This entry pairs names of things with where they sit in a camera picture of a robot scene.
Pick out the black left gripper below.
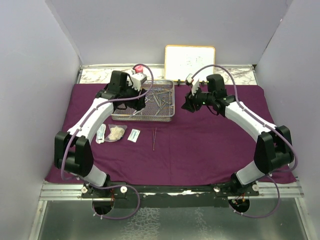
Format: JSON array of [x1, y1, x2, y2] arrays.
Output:
[[121, 81, 147, 111]]

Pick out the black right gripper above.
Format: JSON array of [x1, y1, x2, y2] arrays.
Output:
[[181, 85, 215, 113]]

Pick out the steel forceps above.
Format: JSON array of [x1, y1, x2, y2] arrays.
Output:
[[145, 94, 156, 103]]

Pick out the metal mesh tray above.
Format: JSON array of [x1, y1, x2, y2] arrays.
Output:
[[111, 79, 175, 122]]

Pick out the white gauze bag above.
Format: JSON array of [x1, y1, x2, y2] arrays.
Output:
[[104, 124, 127, 143]]

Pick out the purple cloth wrap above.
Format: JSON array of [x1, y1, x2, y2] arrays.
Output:
[[44, 83, 297, 187]]

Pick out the white blue label packet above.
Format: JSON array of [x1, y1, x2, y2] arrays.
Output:
[[127, 129, 141, 143]]

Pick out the steel tweezers front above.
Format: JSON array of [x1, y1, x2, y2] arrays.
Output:
[[152, 128, 157, 151]]

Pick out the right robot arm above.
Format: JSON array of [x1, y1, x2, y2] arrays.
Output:
[[182, 74, 294, 196]]

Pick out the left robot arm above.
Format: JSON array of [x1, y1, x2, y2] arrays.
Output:
[[54, 70, 148, 198]]

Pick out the steel clamp right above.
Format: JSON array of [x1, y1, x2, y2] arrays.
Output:
[[159, 89, 173, 107]]

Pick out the pink lid spice bottle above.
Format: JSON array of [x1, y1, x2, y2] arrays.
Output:
[[133, 64, 144, 74]]

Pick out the yellow framed whiteboard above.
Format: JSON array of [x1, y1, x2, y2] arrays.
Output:
[[164, 44, 216, 83]]

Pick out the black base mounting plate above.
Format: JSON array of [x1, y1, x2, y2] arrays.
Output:
[[81, 183, 259, 209]]

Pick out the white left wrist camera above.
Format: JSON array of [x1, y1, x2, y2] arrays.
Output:
[[128, 72, 147, 91]]

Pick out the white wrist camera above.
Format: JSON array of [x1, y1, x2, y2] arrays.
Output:
[[185, 73, 200, 96], [128, 72, 147, 91]]

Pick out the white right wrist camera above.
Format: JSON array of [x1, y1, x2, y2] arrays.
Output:
[[185, 73, 200, 96]]

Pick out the aluminium frame rail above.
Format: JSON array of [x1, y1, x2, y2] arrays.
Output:
[[39, 179, 305, 201]]

